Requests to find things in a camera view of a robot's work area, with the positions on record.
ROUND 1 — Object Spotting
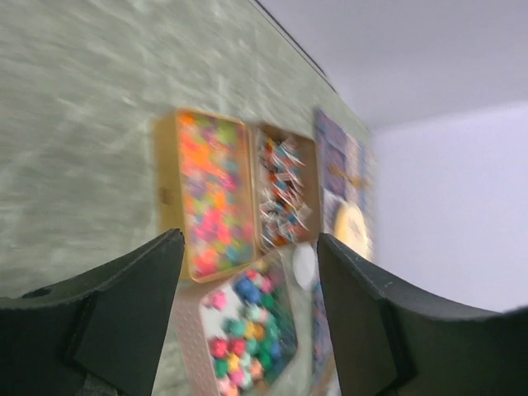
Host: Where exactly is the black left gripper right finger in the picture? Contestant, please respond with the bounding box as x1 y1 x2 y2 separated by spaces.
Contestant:
318 233 527 395

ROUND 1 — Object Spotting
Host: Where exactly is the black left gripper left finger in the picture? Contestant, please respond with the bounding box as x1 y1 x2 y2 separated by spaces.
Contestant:
1 229 184 395

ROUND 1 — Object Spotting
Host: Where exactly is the pink tin of star candies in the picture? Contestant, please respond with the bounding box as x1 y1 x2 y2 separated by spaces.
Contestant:
174 251 311 395

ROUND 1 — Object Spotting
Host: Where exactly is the gold tin of gummy candies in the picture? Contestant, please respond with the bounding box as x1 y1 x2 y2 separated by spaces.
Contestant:
153 108 258 283

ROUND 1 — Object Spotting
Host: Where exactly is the cream and orange plate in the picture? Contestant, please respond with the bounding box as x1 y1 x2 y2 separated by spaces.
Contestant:
333 203 371 260

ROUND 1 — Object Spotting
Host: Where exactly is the gold fork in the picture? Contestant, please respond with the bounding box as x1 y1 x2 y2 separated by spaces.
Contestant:
328 166 369 189

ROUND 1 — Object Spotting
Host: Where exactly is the patterned blue cloth mat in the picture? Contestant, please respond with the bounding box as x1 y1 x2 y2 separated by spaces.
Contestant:
310 108 373 395

